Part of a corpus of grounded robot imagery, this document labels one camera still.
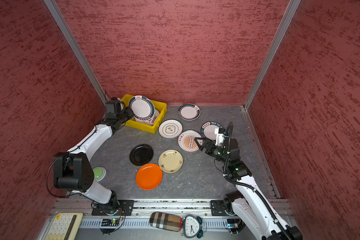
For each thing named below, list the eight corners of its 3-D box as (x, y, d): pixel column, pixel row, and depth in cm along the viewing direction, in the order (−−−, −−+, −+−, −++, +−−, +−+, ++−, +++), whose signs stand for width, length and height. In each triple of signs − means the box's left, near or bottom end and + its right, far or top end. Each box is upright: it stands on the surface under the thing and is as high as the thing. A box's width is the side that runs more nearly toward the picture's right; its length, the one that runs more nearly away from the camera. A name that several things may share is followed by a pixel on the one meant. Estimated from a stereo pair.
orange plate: (134, 189, 82) (133, 188, 80) (139, 164, 91) (138, 163, 89) (160, 189, 82) (160, 188, 80) (163, 164, 91) (162, 163, 89)
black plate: (129, 165, 91) (127, 162, 87) (133, 146, 99) (132, 143, 96) (151, 165, 91) (150, 163, 87) (154, 146, 99) (153, 143, 96)
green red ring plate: (178, 120, 114) (177, 119, 112) (178, 105, 125) (178, 103, 123) (201, 120, 114) (201, 119, 113) (199, 105, 125) (200, 103, 123)
